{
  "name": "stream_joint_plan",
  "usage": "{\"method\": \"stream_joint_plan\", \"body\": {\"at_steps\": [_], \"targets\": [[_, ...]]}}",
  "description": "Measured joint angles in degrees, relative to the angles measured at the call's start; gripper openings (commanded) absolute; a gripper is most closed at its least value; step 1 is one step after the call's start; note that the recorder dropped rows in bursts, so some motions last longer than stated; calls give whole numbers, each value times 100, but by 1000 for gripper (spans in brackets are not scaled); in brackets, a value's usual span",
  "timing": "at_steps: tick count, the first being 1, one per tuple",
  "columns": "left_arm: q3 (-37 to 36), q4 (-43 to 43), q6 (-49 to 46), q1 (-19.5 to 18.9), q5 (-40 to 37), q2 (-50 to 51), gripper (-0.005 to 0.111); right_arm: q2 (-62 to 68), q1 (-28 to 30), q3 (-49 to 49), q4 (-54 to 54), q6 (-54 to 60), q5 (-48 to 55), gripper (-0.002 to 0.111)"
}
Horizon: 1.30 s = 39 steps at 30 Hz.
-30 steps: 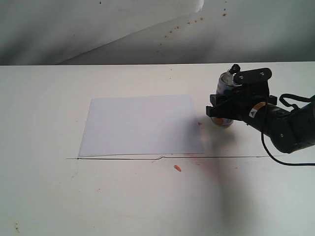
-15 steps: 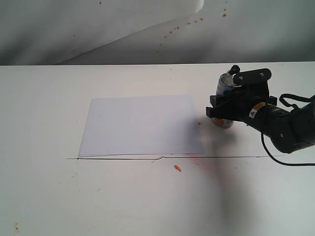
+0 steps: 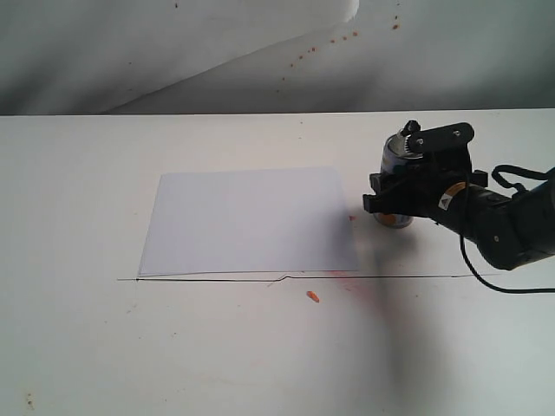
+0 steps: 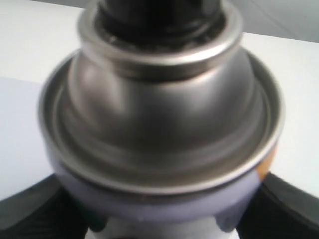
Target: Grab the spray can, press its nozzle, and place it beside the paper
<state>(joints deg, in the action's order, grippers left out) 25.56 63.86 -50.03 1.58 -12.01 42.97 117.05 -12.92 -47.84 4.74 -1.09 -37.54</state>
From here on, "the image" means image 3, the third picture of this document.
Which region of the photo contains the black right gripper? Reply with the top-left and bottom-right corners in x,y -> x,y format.
362,147 -> 527,270

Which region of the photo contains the white spray paint can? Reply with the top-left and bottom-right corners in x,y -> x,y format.
373,120 -> 421,229

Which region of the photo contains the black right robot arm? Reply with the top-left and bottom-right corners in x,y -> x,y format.
362,148 -> 554,270

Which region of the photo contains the orange paint blob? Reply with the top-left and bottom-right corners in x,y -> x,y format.
306,290 -> 320,303

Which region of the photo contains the white paper sheet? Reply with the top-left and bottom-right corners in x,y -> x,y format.
139,166 -> 358,277

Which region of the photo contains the white backdrop sheet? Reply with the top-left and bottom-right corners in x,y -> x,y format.
1,1 -> 554,115

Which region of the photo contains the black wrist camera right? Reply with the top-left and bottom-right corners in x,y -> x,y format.
404,122 -> 474,154

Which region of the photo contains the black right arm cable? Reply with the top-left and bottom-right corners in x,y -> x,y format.
458,164 -> 555,296

